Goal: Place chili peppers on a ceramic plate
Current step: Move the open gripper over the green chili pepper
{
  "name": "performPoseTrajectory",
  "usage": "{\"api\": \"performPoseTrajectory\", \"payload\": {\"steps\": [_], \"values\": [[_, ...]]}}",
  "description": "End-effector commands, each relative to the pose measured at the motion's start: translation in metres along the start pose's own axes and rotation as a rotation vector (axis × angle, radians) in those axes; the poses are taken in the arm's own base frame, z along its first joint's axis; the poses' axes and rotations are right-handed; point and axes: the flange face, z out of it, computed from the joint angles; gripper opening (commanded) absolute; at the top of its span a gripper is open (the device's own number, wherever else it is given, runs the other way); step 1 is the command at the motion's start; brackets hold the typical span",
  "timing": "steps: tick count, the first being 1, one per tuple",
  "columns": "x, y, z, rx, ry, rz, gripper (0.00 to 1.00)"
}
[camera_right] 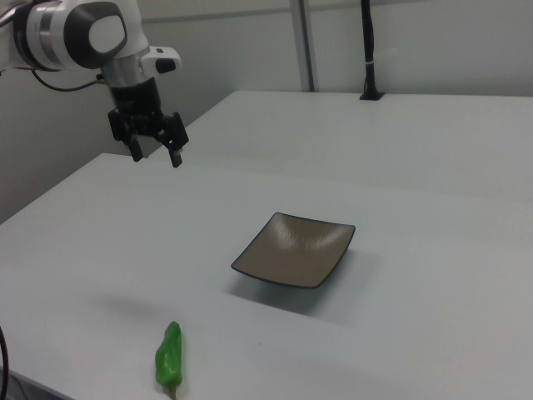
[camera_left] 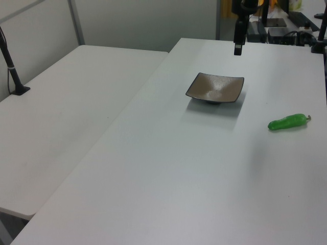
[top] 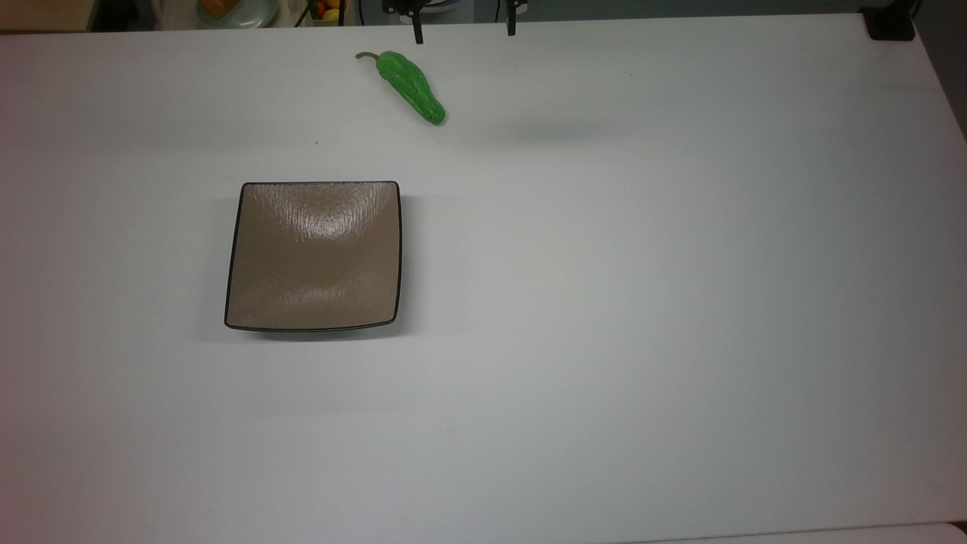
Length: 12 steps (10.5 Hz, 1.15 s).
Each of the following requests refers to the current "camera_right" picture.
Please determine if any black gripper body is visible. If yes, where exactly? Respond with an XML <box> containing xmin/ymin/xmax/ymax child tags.
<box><xmin>108</xmin><ymin>77</ymin><xmax>172</xmax><ymax>146</ymax></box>

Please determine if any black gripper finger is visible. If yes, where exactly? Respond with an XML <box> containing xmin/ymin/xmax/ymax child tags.
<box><xmin>107</xmin><ymin>108</ymin><xmax>145</xmax><ymax>163</ymax></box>
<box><xmin>157</xmin><ymin>111</ymin><xmax>190</xmax><ymax>169</ymax></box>

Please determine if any green chili pepper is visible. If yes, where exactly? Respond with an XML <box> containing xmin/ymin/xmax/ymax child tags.
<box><xmin>154</xmin><ymin>320</ymin><xmax>184</xmax><ymax>400</ymax></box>

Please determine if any square brown ceramic plate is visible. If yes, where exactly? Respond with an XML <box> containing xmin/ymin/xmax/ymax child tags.
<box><xmin>230</xmin><ymin>211</ymin><xmax>356</xmax><ymax>290</ymax></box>

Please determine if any black pole with base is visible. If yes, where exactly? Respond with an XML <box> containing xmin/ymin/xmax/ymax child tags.
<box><xmin>359</xmin><ymin>0</ymin><xmax>386</xmax><ymax>102</ymax></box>

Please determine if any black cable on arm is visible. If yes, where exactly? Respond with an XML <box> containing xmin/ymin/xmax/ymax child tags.
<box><xmin>31</xmin><ymin>67</ymin><xmax>106</xmax><ymax>92</ymax></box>

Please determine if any grey metal wall post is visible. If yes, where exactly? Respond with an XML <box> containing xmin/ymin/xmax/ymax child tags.
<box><xmin>288</xmin><ymin>0</ymin><xmax>316</xmax><ymax>93</ymax></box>

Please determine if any black cable at table edge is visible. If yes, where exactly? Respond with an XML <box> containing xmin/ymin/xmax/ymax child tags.
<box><xmin>0</xmin><ymin>324</ymin><xmax>12</xmax><ymax>400</ymax></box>

